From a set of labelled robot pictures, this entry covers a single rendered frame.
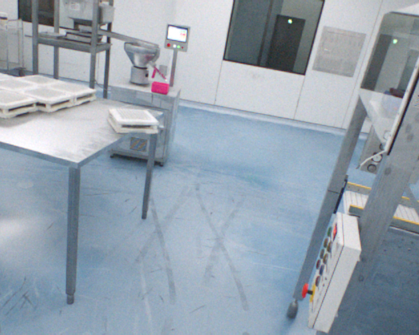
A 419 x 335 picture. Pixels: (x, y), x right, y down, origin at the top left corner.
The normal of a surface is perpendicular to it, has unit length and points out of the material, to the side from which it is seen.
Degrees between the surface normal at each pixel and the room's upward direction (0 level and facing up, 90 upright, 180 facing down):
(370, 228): 90
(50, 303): 0
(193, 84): 90
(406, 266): 90
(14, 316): 0
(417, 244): 90
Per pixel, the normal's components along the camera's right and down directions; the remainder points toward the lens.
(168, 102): -0.04, 0.39
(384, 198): -0.28, 0.34
